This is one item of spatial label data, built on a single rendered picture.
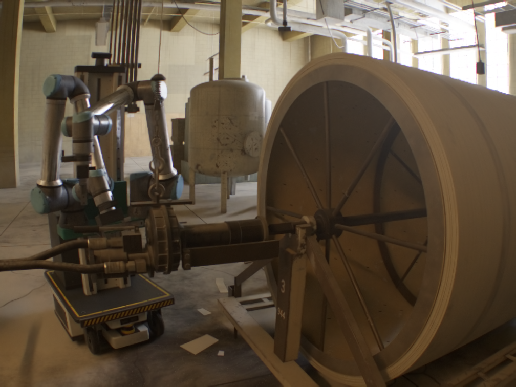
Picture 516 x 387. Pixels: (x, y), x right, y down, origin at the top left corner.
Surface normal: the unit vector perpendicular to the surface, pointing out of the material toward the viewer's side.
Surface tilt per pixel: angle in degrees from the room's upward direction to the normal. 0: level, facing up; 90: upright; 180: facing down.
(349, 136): 122
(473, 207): 74
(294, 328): 90
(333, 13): 90
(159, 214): 25
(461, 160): 63
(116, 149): 90
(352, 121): 133
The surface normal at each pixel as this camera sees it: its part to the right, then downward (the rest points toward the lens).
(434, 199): -0.93, 0.05
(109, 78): 0.66, 0.15
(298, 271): 0.37, 0.18
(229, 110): 0.07, 0.18
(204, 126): -0.52, 0.15
